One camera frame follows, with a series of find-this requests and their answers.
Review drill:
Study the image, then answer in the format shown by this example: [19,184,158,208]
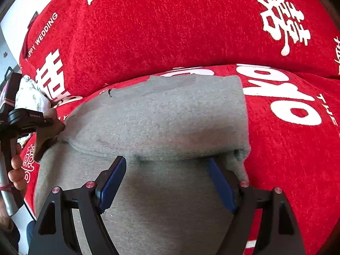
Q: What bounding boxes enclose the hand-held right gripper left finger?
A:
[28,156,127,255]

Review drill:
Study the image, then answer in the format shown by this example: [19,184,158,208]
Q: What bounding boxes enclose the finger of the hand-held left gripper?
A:
[40,117,57,128]

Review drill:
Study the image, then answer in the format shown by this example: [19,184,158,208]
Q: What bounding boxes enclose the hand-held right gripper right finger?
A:
[208,159,306,255]

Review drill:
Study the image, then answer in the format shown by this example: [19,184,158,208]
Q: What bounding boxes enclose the grey fleece-lined pants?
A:
[33,74,251,255]

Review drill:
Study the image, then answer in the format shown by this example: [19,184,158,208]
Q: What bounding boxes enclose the person's left hand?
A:
[7,143,28,198]

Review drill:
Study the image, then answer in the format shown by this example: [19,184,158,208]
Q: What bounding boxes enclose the white floral cloth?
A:
[14,75,51,118]

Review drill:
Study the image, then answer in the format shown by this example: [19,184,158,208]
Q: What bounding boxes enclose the red printed sofa cover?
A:
[18,0,340,255]

